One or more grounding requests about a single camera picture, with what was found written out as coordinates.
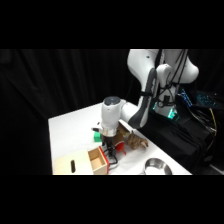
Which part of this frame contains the blue lit keyboard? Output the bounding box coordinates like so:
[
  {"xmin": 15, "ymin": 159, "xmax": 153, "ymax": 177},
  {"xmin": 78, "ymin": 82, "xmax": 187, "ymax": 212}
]
[{"xmin": 196, "ymin": 90, "xmax": 221, "ymax": 108}]

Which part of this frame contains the metal bowl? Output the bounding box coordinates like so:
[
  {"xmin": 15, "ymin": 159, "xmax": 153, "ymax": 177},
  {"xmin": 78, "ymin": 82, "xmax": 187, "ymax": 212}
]
[{"xmin": 142, "ymin": 157, "xmax": 174, "ymax": 175}]

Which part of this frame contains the green cube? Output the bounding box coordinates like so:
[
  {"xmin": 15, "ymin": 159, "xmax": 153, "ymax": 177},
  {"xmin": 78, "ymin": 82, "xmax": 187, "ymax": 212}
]
[{"xmin": 93, "ymin": 131, "xmax": 103, "ymax": 143}]

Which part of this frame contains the green base light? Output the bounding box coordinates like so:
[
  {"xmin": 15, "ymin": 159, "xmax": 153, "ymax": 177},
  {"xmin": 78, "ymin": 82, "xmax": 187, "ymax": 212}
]
[{"xmin": 168, "ymin": 108, "xmax": 181, "ymax": 122}]

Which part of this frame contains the black covered robot stand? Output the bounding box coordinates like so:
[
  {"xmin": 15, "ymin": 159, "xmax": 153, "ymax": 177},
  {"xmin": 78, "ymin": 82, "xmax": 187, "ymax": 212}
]
[{"xmin": 133, "ymin": 103, "xmax": 215, "ymax": 174}]

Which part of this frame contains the striped tiger plush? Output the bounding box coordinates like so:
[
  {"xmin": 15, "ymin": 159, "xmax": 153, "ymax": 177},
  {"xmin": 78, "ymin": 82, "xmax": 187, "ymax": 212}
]
[{"xmin": 121, "ymin": 129, "xmax": 150, "ymax": 150}]

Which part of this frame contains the light wooden drawer box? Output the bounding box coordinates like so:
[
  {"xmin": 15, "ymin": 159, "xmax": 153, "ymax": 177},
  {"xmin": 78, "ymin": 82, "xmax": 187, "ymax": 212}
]
[{"xmin": 53, "ymin": 148, "xmax": 94, "ymax": 175}]

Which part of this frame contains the red and white object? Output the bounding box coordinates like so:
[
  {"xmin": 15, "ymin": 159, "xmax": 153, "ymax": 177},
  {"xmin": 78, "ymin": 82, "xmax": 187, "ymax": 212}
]
[{"xmin": 113, "ymin": 141, "xmax": 128, "ymax": 156}]

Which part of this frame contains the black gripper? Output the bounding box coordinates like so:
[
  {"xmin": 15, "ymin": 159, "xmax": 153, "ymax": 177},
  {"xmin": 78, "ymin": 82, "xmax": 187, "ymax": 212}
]
[{"xmin": 100, "ymin": 134, "xmax": 117, "ymax": 161}]

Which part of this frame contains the yellow cable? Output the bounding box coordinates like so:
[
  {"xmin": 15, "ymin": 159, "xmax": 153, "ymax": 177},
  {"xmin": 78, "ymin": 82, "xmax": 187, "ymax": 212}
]
[{"xmin": 209, "ymin": 108, "xmax": 218, "ymax": 136}]

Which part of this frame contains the black cable bundle on arm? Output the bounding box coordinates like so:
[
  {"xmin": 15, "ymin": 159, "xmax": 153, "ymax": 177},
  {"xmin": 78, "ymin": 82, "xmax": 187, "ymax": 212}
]
[{"xmin": 156, "ymin": 49, "xmax": 189, "ymax": 104}]

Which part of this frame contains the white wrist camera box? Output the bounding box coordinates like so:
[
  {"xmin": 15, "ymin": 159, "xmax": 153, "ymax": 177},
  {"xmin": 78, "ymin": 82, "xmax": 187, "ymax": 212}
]
[{"xmin": 91, "ymin": 121, "xmax": 103, "ymax": 133}]

